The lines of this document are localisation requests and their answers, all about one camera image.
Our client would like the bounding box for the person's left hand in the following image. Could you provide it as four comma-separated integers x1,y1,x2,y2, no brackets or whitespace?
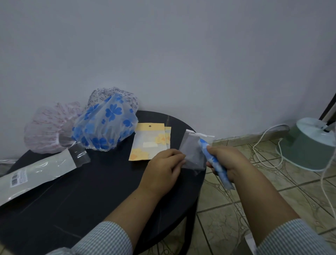
138,149,186,198

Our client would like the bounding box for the person's right hand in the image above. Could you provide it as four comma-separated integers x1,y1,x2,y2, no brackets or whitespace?
206,146,254,184

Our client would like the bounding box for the blue flower shower cap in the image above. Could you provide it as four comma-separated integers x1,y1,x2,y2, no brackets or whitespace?
72,93,139,151
199,138,235,191

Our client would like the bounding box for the stack of yellow small pouches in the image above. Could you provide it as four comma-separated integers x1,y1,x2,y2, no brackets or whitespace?
128,123,171,161

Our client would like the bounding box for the blue cap clear packet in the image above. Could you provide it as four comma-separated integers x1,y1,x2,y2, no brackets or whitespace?
179,129,215,176

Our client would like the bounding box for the cream packet with barcode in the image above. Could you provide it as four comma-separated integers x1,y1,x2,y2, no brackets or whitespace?
0,143,91,207

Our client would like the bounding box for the pink print shower cap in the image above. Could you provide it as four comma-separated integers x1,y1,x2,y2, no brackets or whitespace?
24,102,83,154

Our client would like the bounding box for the person's right forearm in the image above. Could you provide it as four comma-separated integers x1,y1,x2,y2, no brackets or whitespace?
228,163,336,255

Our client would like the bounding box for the person's left forearm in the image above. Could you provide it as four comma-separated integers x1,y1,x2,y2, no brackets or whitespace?
47,185,163,255

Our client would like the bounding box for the pale green appliance base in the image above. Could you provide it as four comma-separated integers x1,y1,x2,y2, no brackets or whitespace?
275,93,336,172

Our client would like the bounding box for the black round side table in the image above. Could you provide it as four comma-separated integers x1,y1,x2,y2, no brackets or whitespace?
0,110,207,255

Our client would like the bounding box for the white cable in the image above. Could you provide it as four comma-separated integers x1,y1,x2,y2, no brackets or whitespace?
252,124,290,168

